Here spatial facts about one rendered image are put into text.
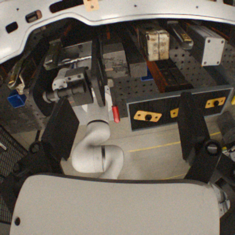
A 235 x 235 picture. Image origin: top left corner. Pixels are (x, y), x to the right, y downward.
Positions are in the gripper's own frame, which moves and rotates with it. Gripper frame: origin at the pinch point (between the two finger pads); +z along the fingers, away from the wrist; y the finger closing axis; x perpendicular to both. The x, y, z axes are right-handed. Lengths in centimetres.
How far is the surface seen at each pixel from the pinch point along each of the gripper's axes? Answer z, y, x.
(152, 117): 24.0, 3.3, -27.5
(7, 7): 31.5, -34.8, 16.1
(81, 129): 127, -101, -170
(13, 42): 31.3, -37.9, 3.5
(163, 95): 24.8, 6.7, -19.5
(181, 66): 76, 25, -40
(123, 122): 140, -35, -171
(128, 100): 23.1, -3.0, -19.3
